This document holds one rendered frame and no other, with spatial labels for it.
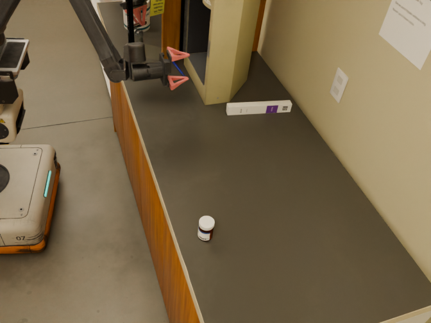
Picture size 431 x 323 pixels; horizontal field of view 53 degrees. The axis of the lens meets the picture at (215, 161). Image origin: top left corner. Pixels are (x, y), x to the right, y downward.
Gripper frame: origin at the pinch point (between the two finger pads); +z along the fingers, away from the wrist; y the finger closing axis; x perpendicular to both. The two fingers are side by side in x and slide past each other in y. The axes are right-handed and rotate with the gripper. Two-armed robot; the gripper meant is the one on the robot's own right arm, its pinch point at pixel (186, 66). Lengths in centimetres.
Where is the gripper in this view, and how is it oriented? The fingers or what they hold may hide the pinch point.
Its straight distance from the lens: 158.6
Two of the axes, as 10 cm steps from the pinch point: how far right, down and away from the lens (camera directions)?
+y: 0.9, -7.1, -7.0
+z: 9.4, -1.7, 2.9
